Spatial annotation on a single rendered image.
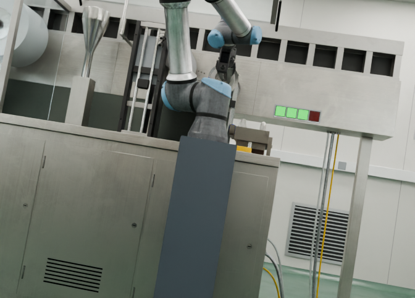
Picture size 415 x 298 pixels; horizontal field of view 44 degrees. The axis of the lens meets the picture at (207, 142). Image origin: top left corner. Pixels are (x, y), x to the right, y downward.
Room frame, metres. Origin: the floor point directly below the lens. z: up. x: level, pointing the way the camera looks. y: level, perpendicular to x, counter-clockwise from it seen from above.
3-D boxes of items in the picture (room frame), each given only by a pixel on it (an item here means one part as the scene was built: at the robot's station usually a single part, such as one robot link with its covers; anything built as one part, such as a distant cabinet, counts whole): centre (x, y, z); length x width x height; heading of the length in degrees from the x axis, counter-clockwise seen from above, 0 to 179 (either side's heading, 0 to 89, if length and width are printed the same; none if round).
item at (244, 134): (2.56, -0.22, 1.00); 0.40 x 0.16 x 0.06; 173
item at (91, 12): (2.60, 0.68, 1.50); 0.14 x 0.14 x 0.06
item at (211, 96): (1.87, 0.01, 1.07); 0.13 x 0.12 x 0.14; 61
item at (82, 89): (2.60, 0.68, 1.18); 0.14 x 0.14 x 0.57
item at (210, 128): (1.87, 0.00, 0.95); 0.15 x 0.15 x 0.10
